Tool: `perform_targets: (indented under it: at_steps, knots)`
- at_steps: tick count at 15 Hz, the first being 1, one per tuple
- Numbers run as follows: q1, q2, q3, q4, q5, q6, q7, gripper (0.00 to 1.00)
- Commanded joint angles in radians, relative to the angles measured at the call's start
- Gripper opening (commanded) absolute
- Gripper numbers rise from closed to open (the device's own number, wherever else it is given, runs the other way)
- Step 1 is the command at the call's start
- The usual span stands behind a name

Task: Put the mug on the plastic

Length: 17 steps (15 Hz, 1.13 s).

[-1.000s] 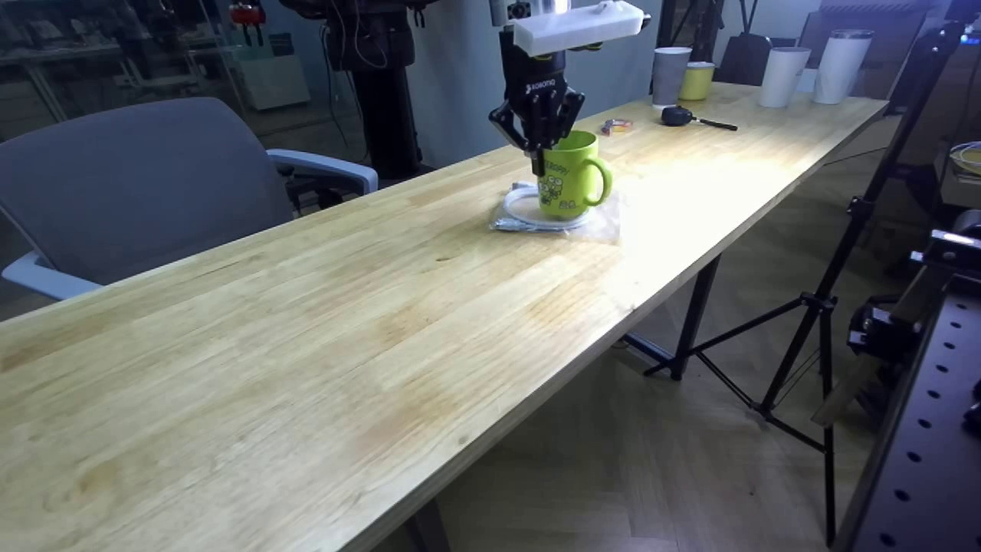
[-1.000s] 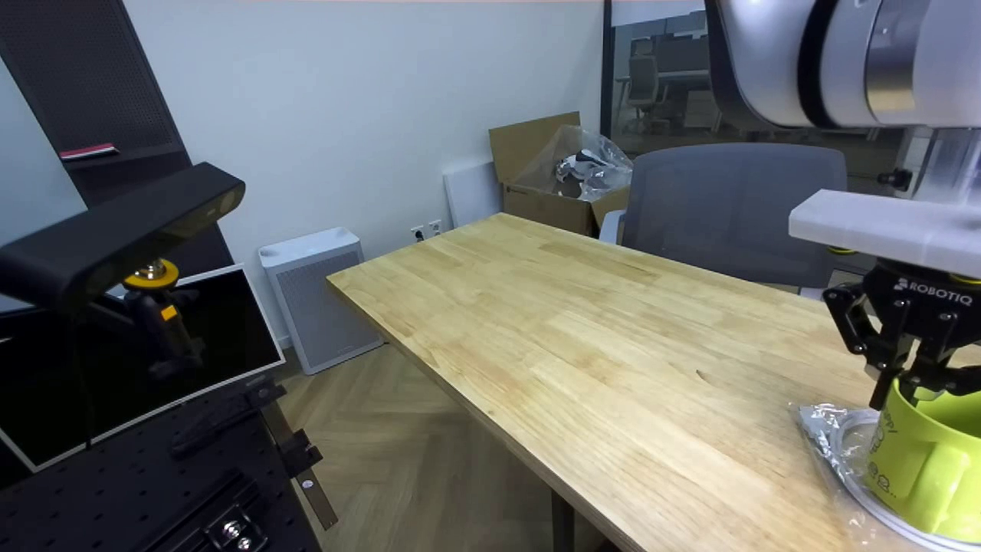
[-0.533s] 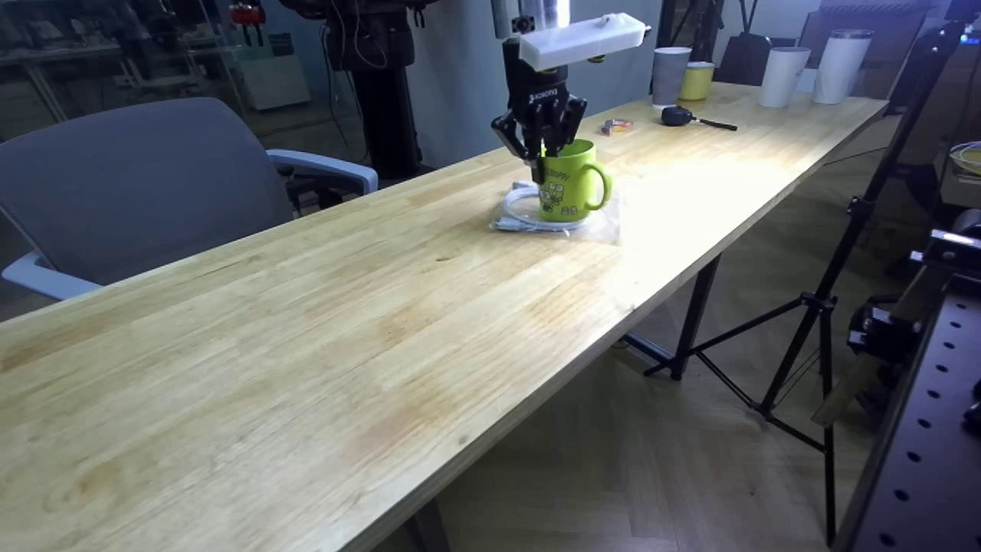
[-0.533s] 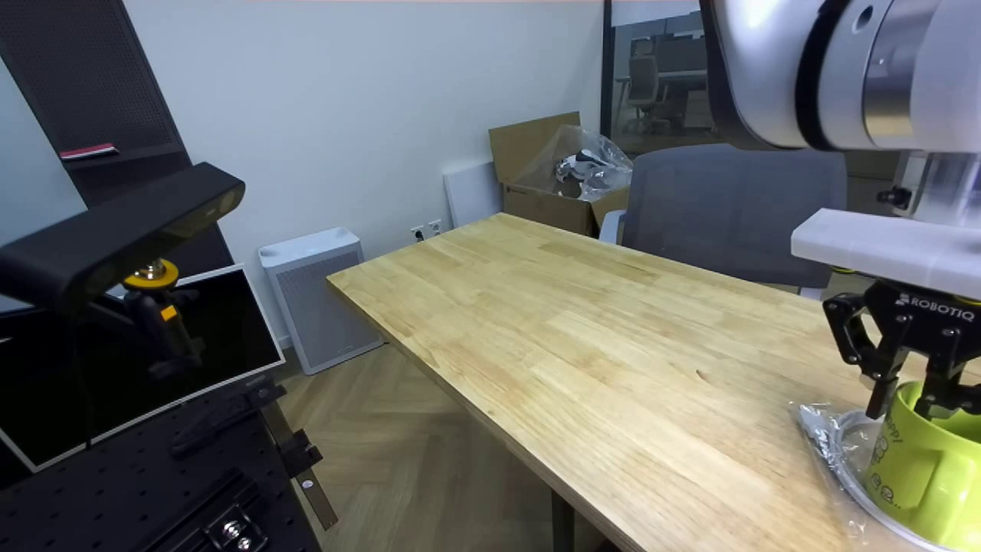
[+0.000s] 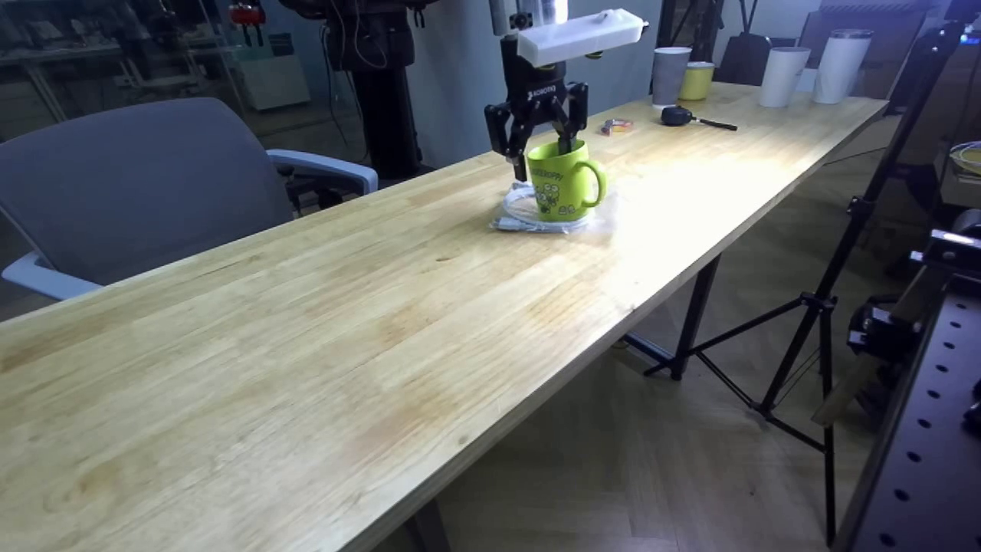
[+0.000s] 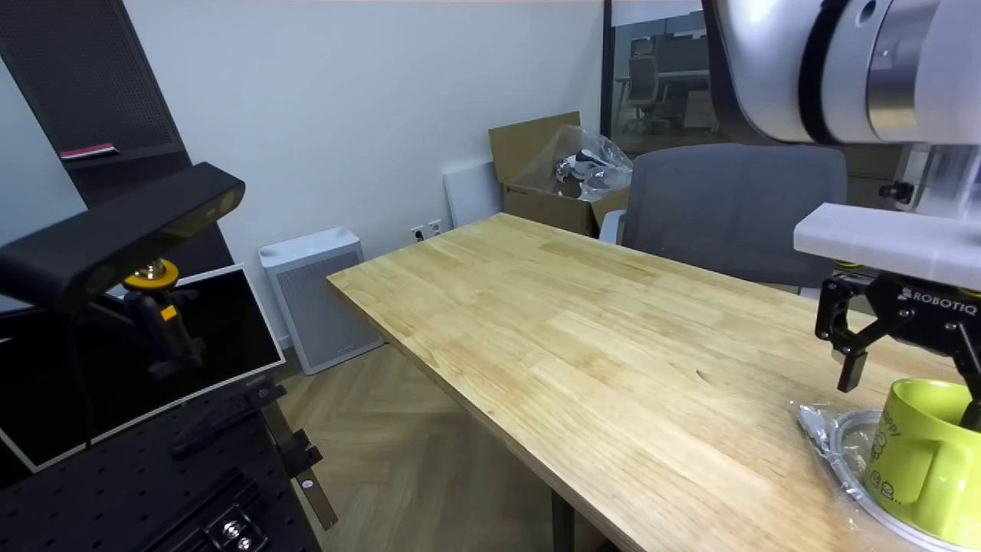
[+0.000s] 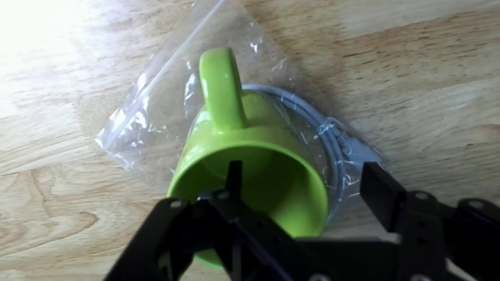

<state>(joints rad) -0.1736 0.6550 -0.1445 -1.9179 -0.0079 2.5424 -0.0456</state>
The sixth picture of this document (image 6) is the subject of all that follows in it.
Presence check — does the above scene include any black table leg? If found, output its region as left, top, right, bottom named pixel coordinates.
left=550, top=487, right=575, bottom=552

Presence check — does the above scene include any green mug with handle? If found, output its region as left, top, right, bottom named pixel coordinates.
left=859, top=379, right=981, bottom=550

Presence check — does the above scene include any white flat panel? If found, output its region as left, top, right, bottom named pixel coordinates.
left=439, top=155, right=502, bottom=230

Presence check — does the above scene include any white air purifier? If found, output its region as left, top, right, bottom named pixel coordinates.
left=254, top=224, right=386, bottom=379

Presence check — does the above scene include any crumpled clear plastic wrap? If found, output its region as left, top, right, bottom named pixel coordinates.
left=550, top=132, right=636, bottom=207

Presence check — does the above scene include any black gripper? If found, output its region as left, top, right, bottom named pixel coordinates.
left=812, top=273, right=981, bottom=433

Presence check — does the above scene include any brown cardboard box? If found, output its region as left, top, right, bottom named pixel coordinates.
left=487, top=110, right=636, bottom=241

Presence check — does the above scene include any grey office chair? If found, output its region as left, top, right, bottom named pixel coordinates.
left=598, top=140, right=852, bottom=300

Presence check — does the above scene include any white mount plate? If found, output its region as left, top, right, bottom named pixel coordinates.
left=794, top=201, right=981, bottom=296

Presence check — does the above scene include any clear plastic bag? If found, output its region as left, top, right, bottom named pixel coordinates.
left=785, top=399, right=981, bottom=552

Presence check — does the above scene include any black perforated breadboard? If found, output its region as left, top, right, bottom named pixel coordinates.
left=0, top=379, right=339, bottom=552

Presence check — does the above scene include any yellow and black clamp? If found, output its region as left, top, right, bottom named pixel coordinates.
left=118, top=257, right=208, bottom=373

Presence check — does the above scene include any black bar camera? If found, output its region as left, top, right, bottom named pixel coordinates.
left=0, top=161, right=247, bottom=310

